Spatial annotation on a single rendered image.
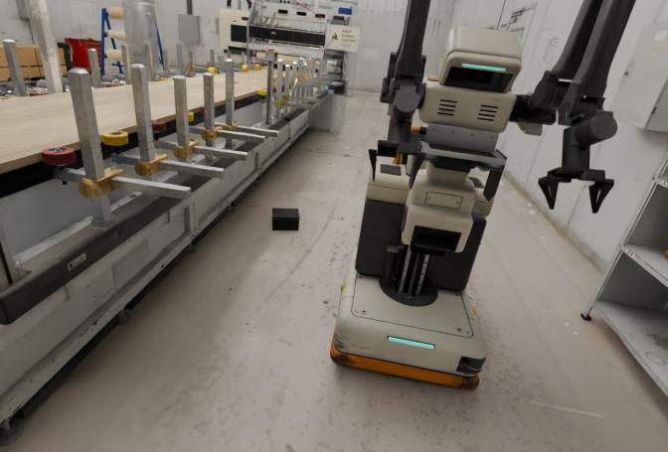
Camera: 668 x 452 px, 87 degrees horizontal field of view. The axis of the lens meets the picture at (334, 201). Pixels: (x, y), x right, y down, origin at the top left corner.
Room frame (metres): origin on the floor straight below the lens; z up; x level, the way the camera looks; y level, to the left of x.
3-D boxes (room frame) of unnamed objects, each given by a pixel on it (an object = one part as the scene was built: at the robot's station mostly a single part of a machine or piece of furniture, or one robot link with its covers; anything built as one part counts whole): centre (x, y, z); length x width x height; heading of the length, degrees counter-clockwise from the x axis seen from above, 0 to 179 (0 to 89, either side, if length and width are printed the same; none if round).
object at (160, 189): (0.99, 0.66, 0.83); 0.43 x 0.03 x 0.04; 85
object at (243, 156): (1.49, 0.62, 0.81); 0.43 x 0.03 x 0.04; 85
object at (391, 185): (1.49, -0.41, 0.59); 0.55 x 0.34 x 0.83; 85
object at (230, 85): (1.95, 0.63, 0.93); 0.04 x 0.04 x 0.48; 85
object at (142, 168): (1.22, 0.69, 0.81); 0.14 x 0.06 x 0.05; 175
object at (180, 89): (1.45, 0.67, 0.88); 0.04 x 0.04 x 0.48; 85
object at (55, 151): (1.00, 0.86, 0.85); 0.08 x 0.08 x 0.11
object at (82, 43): (9.28, 6.68, 0.41); 0.76 x 0.48 x 0.81; 2
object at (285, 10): (6.12, 0.84, 0.95); 1.65 x 0.70 x 1.90; 85
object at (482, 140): (1.11, -0.38, 0.99); 0.28 x 0.16 x 0.22; 85
